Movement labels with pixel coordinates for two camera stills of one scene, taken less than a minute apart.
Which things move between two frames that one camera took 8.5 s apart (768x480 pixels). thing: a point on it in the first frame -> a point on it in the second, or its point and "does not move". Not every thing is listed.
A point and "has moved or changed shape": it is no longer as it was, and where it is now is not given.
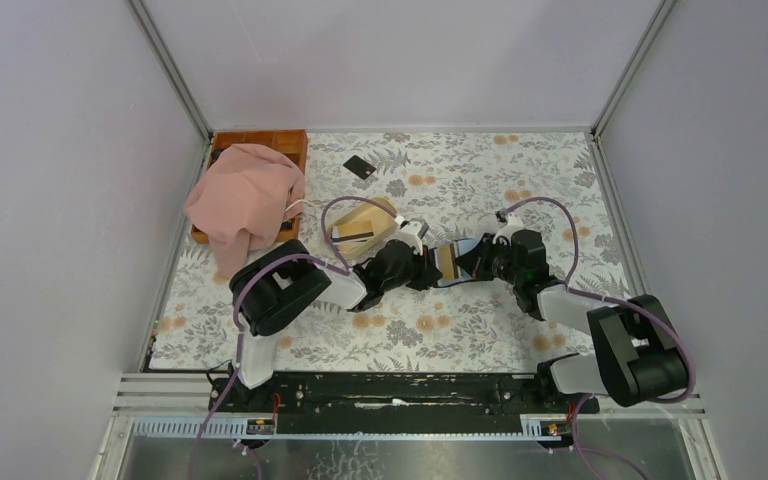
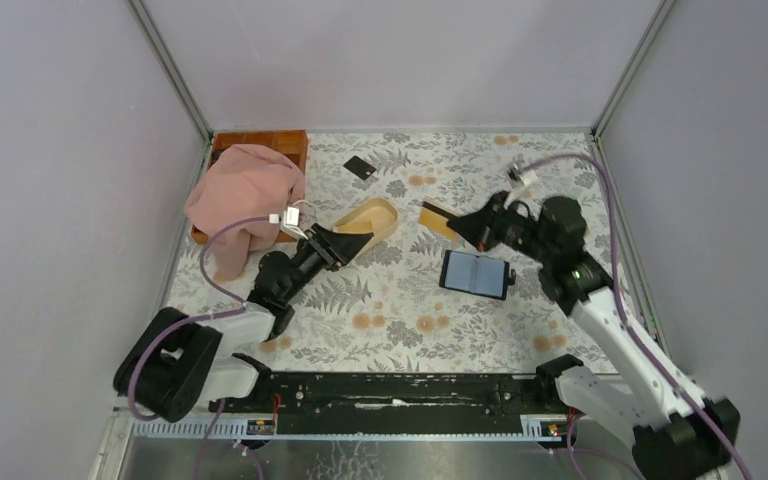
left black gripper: [427, 274] -> [335, 249]
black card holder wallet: [462, 248] has moved or changed shape
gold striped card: [449, 262] -> [436, 223]
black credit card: [359, 167] does not move
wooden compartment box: [290, 146] does not move
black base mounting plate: [392, 401] does not move
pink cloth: [241, 202] does not move
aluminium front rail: [265, 426] does not move
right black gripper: [475, 261] -> [478, 228]
